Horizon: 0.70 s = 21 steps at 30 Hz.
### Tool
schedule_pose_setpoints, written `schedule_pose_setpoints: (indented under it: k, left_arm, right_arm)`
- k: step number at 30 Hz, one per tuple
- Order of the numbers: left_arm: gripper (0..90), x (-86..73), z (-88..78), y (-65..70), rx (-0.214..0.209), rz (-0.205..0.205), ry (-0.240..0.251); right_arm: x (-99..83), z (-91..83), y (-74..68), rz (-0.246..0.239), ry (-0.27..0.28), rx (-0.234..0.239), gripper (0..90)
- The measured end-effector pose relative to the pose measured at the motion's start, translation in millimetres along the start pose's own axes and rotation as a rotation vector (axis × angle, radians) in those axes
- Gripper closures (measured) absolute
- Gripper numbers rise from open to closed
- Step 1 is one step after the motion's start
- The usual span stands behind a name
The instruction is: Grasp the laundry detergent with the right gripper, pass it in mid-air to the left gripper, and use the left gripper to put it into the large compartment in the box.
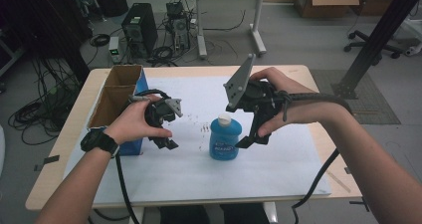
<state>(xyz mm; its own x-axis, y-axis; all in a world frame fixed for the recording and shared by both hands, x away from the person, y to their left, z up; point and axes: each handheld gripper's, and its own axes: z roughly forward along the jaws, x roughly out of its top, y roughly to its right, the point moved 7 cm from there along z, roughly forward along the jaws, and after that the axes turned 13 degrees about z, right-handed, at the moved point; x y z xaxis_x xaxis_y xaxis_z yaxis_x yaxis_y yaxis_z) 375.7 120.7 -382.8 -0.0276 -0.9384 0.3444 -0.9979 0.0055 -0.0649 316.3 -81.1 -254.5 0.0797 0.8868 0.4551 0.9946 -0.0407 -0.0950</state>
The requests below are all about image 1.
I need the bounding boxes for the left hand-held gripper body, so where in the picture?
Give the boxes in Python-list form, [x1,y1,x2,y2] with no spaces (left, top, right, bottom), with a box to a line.
[144,98,184,132]

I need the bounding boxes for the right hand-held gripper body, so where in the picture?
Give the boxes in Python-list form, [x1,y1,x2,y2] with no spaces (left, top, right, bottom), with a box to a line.
[223,53,294,127]

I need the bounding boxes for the blue bottle with white cap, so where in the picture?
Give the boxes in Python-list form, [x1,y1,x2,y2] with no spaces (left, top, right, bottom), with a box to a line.
[209,112,243,161]

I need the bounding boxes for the person's left hand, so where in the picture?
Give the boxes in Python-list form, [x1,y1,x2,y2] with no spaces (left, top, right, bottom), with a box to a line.
[104,94,173,147]

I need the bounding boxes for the person's right hand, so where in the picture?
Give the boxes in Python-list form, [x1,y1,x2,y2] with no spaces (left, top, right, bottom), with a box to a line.
[249,67,336,138]

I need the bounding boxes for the white paper mat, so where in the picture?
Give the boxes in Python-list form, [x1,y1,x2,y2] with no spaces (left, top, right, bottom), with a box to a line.
[63,76,332,206]

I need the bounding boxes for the blue cardboard box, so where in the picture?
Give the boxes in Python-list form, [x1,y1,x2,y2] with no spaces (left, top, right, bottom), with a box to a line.
[87,64,149,157]

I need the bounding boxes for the black wristwatch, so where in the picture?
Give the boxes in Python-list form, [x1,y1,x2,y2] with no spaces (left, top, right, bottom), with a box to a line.
[80,127,120,157]

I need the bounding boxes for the small grey power unit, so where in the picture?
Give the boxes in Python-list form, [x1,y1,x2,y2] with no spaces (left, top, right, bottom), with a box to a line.
[107,36,122,65]

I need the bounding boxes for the black computer tower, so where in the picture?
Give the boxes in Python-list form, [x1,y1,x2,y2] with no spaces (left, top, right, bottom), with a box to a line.
[120,2,159,59]

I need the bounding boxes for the black tape strip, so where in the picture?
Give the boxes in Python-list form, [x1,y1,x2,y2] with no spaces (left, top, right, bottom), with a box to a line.
[33,154,61,172]

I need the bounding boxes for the dark floor mat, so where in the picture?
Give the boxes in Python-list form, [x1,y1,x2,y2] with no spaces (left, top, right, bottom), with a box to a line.
[310,68,402,125]

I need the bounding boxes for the brown cardboard box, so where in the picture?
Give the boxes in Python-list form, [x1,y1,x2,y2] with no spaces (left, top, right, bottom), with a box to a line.
[291,0,360,19]

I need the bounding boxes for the black office chair base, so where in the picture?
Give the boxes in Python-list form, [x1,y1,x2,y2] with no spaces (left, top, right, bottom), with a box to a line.
[343,29,404,60]

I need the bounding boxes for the black metal stand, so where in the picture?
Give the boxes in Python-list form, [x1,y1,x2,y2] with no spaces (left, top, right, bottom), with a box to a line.
[330,0,422,100]

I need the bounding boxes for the black curtain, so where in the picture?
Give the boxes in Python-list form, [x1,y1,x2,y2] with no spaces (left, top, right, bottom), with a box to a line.
[0,0,93,84]

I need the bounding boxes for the right hand-held gripper black cable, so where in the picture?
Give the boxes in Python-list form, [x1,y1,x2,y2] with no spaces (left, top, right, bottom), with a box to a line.
[274,90,354,224]

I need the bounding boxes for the thin black floor cable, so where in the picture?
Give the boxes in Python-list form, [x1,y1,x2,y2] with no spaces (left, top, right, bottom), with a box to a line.
[202,9,247,32]

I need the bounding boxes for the open frame computer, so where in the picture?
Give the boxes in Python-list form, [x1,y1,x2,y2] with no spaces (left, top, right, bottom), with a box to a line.
[165,1,192,53]

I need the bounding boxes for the coiled black cable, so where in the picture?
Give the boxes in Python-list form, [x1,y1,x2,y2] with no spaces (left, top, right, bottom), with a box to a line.
[89,33,111,48]

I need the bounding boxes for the bundle of black floor cables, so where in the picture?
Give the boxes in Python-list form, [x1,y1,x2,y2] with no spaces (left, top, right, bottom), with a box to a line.
[7,56,86,146]

